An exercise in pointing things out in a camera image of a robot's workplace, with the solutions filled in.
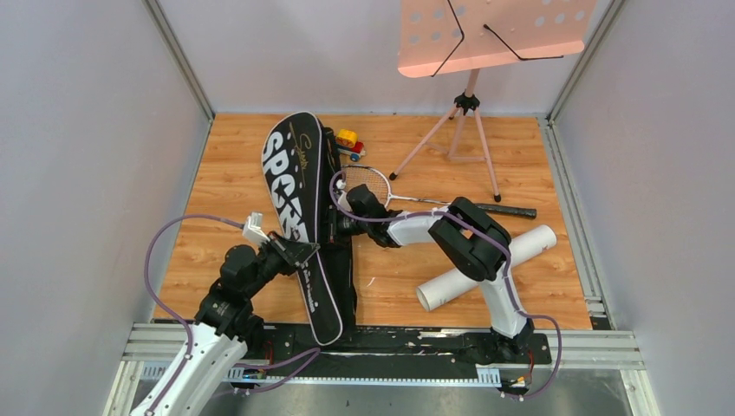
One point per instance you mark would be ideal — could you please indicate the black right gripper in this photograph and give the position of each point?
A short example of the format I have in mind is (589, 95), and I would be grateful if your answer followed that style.
(335, 232)

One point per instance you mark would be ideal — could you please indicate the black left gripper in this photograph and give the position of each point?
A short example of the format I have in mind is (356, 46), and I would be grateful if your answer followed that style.
(284, 252)

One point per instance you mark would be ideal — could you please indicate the black racket cover bag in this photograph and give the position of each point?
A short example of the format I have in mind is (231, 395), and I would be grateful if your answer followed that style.
(299, 158)

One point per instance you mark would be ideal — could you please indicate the white shuttlecock tube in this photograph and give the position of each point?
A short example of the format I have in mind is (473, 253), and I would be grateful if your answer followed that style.
(452, 284)

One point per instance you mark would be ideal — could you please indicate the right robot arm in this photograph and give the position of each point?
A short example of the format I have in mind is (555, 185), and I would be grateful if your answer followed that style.
(477, 245)

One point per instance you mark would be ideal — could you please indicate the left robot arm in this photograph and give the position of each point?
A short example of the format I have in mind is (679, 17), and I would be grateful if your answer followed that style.
(225, 327)

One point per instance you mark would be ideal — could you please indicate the colourful toy car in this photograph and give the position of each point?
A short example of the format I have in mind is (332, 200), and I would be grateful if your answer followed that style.
(347, 143)

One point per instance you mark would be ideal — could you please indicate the pink music stand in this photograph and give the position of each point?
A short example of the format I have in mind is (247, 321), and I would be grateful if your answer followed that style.
(445, 37)

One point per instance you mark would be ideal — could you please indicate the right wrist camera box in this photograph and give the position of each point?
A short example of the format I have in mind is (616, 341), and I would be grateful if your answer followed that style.
(341, 194)

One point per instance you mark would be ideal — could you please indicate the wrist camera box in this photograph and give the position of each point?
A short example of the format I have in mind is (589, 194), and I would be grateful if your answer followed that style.
(252, 229)
(341, 194)

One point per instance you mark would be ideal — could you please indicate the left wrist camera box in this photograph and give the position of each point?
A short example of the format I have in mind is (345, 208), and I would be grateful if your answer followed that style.
(252, 229)

